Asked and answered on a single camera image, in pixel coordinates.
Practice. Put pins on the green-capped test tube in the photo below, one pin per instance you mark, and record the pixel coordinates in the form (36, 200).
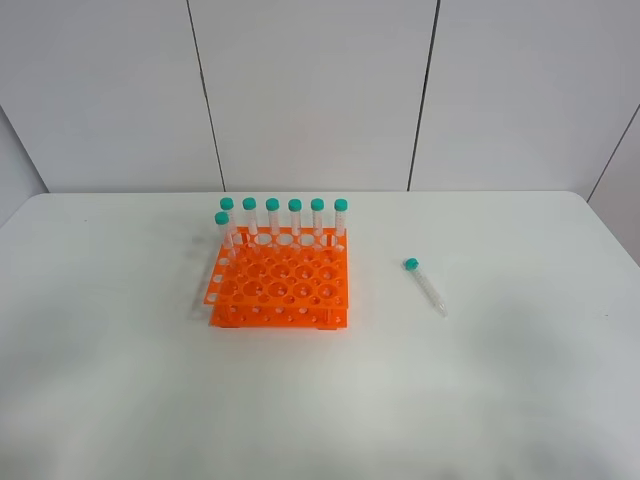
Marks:
(413, 267)

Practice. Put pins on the rack tube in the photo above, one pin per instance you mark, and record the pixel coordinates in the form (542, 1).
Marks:
(227, 228)
(317, 207)
(272, 206)
(295, 207)
(340, 208)
(227, 204)
(250, 205)

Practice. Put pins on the orange test tube rack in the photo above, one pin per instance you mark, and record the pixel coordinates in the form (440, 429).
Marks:
(283, 281)

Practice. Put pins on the rack tube front left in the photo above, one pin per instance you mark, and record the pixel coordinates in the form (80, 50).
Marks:
(227, 228)

